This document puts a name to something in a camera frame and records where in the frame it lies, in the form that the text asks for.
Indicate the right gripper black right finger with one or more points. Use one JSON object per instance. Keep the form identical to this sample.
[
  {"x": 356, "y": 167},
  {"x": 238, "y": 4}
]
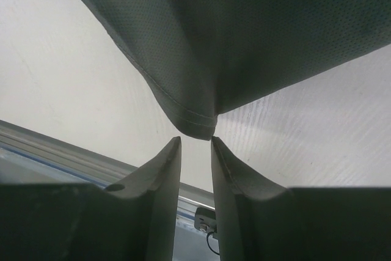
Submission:
[{"x": 258, "y": 219}]

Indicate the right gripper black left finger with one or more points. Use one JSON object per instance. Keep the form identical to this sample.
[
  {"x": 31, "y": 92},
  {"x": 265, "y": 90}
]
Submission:
[{"x": 132, "y": 219}]

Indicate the grey t shirt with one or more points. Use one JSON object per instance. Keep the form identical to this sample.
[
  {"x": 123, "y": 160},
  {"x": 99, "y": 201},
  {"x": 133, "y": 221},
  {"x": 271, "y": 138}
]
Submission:
[{"x": 203, "y": 58}]

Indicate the aluminium mounting rail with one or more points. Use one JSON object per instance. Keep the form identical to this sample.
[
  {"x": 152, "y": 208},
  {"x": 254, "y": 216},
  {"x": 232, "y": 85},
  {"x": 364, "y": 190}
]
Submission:
[{"x": 31, "y": 157}]

